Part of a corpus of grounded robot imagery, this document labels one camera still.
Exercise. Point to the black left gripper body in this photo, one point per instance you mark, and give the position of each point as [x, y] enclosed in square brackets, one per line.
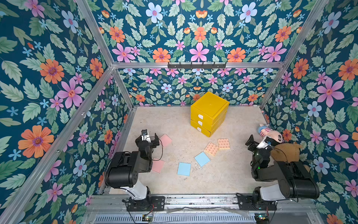
[148, 141]

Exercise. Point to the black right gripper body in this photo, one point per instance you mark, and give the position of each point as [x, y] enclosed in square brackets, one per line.
[254, 144]

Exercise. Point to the orange patterned sticky note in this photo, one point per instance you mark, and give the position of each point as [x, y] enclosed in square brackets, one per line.
[211, 149]
[223, 144]

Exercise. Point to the yellow drawer cabinet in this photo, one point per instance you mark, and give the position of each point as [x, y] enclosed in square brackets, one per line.
[208, 113]

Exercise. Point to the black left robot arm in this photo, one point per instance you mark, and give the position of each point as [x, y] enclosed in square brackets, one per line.
[125, 167]

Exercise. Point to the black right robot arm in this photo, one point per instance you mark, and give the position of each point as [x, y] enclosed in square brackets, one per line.
[293, 180]

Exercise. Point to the pink sticky note upper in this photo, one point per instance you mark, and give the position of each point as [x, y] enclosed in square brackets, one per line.
[165, 140]

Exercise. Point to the pink sticky note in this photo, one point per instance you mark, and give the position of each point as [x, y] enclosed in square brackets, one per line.
[165, 140]
[157, 166]

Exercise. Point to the pink sticky note lower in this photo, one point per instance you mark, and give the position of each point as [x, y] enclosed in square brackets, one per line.
[157, 166]

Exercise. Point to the blue sticky note left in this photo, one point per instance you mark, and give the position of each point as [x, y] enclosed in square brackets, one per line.
[184, 169]

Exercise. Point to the blue sticky note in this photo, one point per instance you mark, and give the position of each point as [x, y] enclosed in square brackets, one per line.
[184, 169]
[202, 159]

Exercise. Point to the blue sticky note right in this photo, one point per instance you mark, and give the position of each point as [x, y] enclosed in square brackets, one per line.
[202, 159]

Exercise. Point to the pink plush doll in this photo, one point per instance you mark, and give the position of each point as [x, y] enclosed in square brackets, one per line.
[270, 136]

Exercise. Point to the brown teddy bear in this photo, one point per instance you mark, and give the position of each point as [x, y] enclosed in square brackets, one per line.
[287, 152]

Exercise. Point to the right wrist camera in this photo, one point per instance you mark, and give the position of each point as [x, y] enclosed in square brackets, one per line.
[264, 144]

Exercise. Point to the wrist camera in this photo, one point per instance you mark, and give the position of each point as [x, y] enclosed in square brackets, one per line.
[264, 144]
[144, 134]

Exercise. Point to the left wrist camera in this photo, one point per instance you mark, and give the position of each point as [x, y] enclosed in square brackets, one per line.
[144, 134]

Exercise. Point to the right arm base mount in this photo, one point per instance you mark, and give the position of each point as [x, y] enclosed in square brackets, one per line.
[254, 203]

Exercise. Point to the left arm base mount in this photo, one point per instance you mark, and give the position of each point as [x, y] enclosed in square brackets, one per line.
[152, 203]

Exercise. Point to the metal hook rail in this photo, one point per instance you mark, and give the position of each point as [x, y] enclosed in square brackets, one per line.
[192, 65]

